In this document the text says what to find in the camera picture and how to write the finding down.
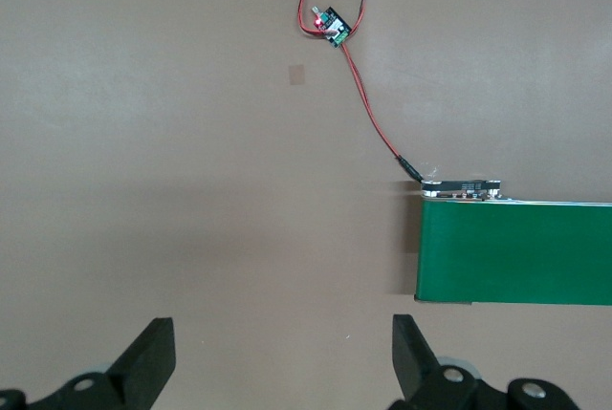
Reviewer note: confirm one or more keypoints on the clear tape patch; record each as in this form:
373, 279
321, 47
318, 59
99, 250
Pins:
297, 74

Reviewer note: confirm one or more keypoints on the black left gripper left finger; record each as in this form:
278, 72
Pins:
143, 367

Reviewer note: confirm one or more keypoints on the green conveyor belt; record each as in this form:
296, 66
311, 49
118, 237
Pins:
511, 252

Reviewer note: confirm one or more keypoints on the small speed controller board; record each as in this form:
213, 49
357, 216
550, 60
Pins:
331, 25

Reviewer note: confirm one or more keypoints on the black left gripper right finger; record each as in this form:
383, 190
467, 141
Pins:
416, 372

